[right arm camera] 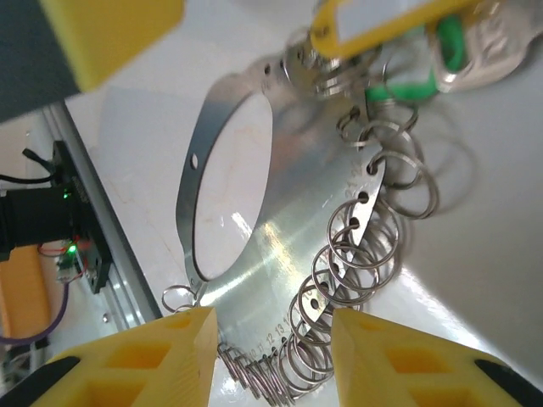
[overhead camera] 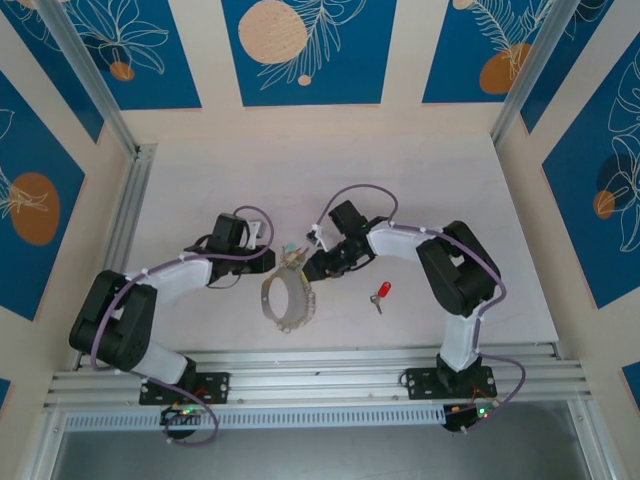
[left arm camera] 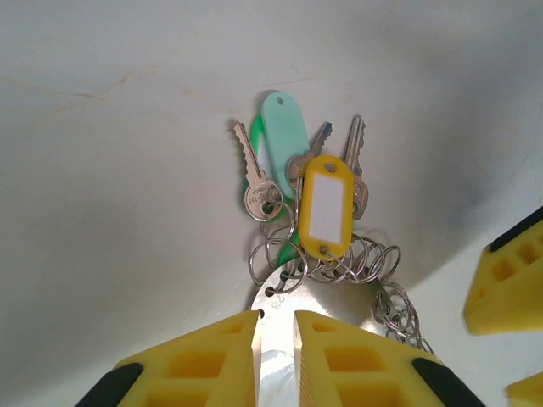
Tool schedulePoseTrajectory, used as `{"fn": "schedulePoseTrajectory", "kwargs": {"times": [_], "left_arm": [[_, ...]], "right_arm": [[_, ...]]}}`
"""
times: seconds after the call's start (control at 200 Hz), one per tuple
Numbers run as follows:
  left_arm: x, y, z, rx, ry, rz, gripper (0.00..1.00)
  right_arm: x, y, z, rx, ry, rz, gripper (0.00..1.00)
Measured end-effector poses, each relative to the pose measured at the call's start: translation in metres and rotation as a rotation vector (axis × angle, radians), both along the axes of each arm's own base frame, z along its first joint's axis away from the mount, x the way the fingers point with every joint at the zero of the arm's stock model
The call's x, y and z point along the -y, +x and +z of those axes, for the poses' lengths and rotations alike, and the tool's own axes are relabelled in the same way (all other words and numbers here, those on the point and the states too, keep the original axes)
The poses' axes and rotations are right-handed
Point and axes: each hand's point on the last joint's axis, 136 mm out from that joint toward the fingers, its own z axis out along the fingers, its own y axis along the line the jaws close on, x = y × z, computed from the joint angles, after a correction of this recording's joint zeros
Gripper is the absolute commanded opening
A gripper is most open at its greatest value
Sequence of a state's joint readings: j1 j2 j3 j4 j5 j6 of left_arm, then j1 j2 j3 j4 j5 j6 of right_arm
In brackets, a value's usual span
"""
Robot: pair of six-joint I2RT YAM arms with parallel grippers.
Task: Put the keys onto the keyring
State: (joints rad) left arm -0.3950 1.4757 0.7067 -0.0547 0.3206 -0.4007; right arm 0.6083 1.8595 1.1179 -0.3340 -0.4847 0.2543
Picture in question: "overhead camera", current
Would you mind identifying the metal keyring with chain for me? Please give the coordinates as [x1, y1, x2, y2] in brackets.
[259, 252, 320, 335]

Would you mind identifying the red-capped key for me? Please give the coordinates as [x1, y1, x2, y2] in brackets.
[368, 281, 396, 315]

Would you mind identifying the left controller circuit board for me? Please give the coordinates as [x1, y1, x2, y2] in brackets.
[159, 404, 206, 426]

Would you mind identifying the controller circuit board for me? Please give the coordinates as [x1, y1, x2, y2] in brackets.
[442, 402, 501, 434]
[159, 404, 206, 426]

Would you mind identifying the grey metal sheet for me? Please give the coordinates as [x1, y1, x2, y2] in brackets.
[49, 427, 589, 480]

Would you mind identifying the right controller circuit board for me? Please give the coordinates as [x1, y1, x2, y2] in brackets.
[442, 402, 501, 434]

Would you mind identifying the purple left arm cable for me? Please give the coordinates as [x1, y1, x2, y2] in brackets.
[91, 204, 277, 447]

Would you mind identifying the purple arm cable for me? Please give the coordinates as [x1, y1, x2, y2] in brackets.
[91, 204, 277, 447]
[312, 183, 527, 435]

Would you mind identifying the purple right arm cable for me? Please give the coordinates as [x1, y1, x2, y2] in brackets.
[312, 183, 527, 435]

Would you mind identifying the aluminium side rail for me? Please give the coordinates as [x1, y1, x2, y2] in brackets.
[102, 143, 157, 281]

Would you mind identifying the aluminium frame rail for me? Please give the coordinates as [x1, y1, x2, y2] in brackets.
[42, 344, 591, 409]

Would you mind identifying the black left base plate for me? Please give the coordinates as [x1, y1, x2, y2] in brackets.
[138, 370, 232, 407]

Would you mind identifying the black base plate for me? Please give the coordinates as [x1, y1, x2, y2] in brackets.
[138, 370, 232, 407]
[399, 366, 499, 401]

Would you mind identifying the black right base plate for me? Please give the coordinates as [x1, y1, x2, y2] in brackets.
[399, 366, 499, 401]

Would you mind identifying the white slotted cable duct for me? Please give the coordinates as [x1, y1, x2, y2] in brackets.
[64, 404, 447, 431]

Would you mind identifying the aluminium corner post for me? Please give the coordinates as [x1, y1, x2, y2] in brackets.
[489, 0, 576, 146]
[37, 0, 139, 161]

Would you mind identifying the aluminium frame bar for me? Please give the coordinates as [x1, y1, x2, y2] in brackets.
[567, 399, 604, 480]
[27, 412, 69, 480]

